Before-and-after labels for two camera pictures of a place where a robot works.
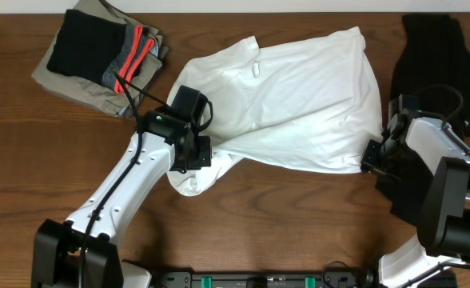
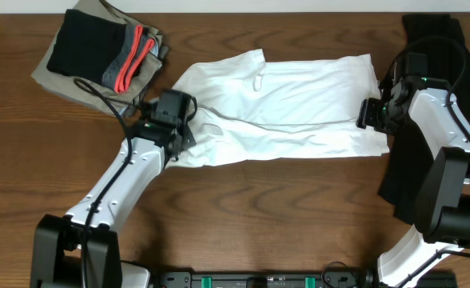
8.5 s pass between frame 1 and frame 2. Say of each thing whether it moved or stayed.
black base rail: stayed
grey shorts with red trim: stayed
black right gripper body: moved
